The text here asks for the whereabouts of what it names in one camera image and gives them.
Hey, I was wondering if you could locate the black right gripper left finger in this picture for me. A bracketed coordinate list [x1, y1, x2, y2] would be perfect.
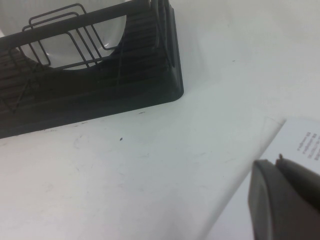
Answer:
[247, 159, 320, 240]

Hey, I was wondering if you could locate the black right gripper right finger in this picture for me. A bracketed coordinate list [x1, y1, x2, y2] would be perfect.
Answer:
[276, 154, 320, 184]

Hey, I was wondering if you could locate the grey plate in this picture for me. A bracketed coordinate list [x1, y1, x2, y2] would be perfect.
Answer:
[0, 0, 129, 71]

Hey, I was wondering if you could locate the black dish drying rack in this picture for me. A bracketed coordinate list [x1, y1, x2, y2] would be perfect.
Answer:
[0, 0, 185, 140]

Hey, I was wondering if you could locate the white printed paper sheet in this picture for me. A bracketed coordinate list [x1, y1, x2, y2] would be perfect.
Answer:
[253, 119, 320, 166]

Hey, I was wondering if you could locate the black wire dish rack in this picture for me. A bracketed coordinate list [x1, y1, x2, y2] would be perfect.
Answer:
[0, 0, 174, 114]

